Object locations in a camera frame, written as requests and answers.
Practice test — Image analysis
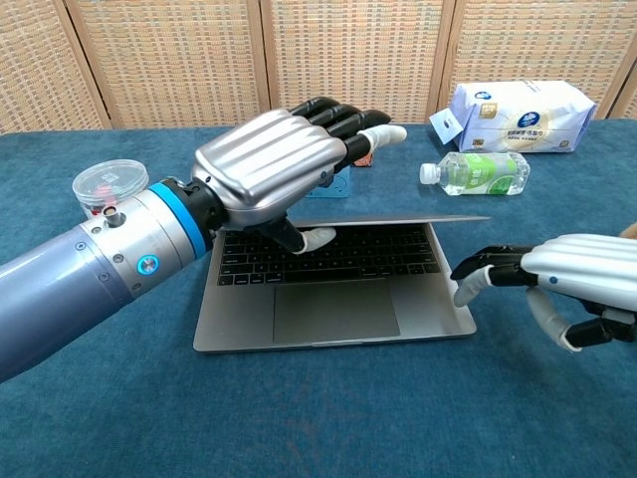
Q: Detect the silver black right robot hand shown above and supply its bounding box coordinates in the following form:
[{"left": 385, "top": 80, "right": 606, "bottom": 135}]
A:
[{"left": 450, "top": 233, "right": 637, "bottom": 353}]

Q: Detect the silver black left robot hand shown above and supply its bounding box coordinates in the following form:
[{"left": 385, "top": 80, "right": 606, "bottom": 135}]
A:
[{"left": 191, "top": 97, "right": 408, "bottom": 255}]

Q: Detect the grey aluminium laptop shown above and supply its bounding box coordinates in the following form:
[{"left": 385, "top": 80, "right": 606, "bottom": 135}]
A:
[{"left": 192, "top": 214, "right": 493, "bottom": 354}]

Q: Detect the blue tablecloth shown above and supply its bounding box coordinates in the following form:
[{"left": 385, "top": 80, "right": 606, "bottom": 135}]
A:
[{"left": 0, "top": 118, "right": 637, "bottom": 478}]

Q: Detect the blue speaker box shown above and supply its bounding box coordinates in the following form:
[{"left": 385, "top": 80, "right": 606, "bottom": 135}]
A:
[{"left": 304, "top": 162, "right": 352, "bottom": 199}]

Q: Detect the woven bamboo folding screen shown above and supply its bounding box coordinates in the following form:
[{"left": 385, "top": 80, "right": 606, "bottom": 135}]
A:
[{"left": 0, "top": 0, "right": 637, "bottom": 134}]

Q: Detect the green label water bottle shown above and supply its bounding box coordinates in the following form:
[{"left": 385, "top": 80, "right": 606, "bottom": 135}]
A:
[{"left": 419, "top": 151, "right": 531, "bottom": 197}]

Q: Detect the clear plastic jar of clips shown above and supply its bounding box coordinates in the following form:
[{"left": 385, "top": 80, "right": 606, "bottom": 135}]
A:
[{"left": 72, "top": 157, "right": 150, "bottom": 220}]

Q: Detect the white blue tissue pack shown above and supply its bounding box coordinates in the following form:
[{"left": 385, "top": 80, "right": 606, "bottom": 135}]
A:
[{"left": 429, "top": 79, "right": 597, "bottom": 154}]

